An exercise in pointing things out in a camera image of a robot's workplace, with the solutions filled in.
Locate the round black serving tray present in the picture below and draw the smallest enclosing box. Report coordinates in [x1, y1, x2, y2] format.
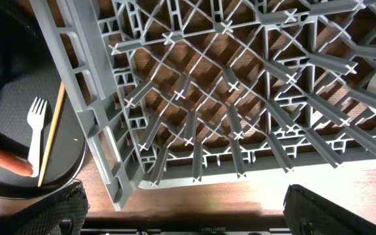
[0, 1, 87, 199]

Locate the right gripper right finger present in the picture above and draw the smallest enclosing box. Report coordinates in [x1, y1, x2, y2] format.
[283, 184, 376, 235]

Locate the white plastic fork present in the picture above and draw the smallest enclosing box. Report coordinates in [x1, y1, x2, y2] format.
[27, 97, 48, 178]

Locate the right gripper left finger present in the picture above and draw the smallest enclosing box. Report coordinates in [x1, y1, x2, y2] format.
[0, 181, 89, 234]

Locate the wooden chopstick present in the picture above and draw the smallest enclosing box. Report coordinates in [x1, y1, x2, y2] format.
[37, 82, 65, 187]

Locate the orange carrot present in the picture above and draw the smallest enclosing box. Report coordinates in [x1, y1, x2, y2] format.
[0, 149, 33, 177]

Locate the grey dishwasher rack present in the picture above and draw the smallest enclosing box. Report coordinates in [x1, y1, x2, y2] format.
[31, 0, 376, 210]

